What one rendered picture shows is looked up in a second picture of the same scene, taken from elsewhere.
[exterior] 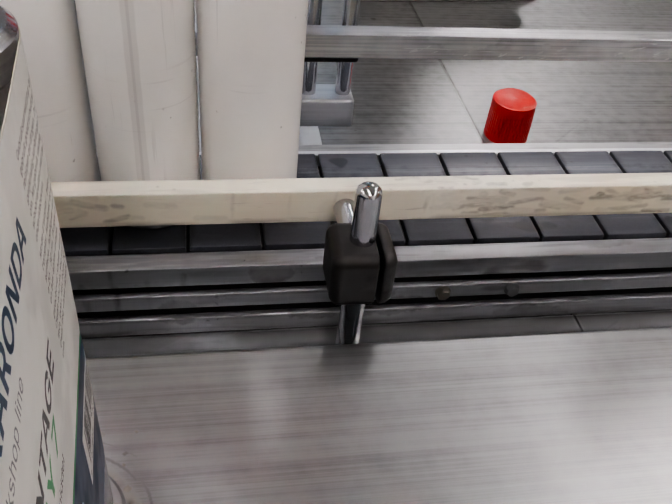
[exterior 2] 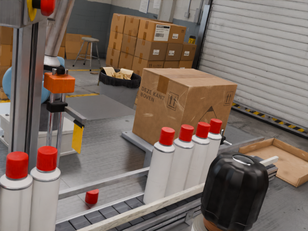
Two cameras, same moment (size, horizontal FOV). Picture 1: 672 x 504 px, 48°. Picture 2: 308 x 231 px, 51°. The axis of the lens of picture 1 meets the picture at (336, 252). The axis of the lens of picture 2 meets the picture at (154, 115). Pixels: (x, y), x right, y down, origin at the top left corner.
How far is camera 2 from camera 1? 0.33 m
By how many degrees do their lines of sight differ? 36
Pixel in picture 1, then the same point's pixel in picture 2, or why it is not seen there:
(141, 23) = (23, 211)
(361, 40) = (64, 194)
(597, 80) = (108, 175)
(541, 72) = (92, 176)
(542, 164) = (110, 210)
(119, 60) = (16, 222)
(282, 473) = not seen: outside the picture
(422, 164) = (80, 219)
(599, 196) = (129, 217)
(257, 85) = (49, 216)
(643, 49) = (127, 177)
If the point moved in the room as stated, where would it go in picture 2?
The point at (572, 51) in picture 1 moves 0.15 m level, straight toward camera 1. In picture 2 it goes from (112, 182) to (121, 225)
